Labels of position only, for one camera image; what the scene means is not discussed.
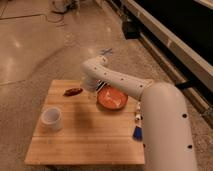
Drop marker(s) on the dark red pepper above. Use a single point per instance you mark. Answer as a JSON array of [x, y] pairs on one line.
[[73, 92]]

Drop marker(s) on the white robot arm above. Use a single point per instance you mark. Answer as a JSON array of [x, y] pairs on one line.
[[167, 135]]

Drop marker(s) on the white ceramic cup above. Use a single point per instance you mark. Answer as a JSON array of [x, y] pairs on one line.
[[52, 118]]

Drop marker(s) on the orange bowl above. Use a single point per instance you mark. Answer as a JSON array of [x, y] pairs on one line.
[[111, 98]]

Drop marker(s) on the wooden table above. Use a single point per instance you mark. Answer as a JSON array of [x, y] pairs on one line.
[[90, 134]]

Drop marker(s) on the blue sponge block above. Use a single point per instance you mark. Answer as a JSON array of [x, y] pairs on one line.
[[137, 133]]

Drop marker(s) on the black box on floor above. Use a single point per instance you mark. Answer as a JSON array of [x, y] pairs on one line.
[[130, 30]]

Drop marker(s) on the white base in background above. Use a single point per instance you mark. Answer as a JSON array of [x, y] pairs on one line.
[[61, 6]]

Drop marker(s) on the long wall bench rail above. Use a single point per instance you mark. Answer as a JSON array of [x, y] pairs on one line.
[[190, 72]]

